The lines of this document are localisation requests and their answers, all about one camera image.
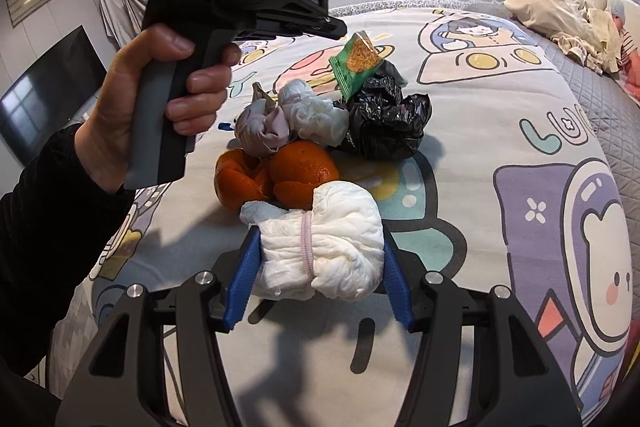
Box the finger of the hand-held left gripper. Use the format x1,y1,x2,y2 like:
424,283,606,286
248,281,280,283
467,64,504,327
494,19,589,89
235,4,347,42

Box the green snack packet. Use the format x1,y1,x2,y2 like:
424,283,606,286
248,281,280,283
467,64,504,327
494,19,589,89
327,32,408,102

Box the black plastic bag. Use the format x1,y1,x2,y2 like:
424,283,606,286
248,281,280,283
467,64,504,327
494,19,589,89
342,61,426,160
400,92,434,132

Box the grey quilted sofa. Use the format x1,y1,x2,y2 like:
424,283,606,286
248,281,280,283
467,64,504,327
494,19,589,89
495,0,640,228

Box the black television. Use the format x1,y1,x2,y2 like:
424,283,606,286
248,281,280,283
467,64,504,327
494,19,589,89
0,26,107,168

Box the cartoon printed blanket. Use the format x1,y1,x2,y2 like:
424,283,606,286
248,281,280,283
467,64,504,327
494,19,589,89
90,7,628,427

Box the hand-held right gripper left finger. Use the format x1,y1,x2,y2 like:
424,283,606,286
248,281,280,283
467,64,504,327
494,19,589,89
55,232,263,427

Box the large white diaper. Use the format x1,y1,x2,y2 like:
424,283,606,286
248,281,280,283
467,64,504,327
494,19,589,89
240,181,386,303

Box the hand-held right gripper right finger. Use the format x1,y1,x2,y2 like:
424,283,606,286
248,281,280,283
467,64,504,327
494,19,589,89
382,237,583,427

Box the pile of cream clothes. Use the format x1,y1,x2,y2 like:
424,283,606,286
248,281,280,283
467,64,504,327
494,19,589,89
504,0,623,72

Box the person's left hand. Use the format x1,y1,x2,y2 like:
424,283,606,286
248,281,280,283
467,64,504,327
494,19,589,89
75,27,243,196

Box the white hanging cloth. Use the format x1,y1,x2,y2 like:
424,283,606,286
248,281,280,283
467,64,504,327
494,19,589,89
99,0,146,50

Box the person's left forearm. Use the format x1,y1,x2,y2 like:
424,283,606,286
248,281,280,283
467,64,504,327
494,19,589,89
0,122,146,378

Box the grey cloth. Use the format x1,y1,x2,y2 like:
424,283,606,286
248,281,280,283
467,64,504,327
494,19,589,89
235,83,291,158

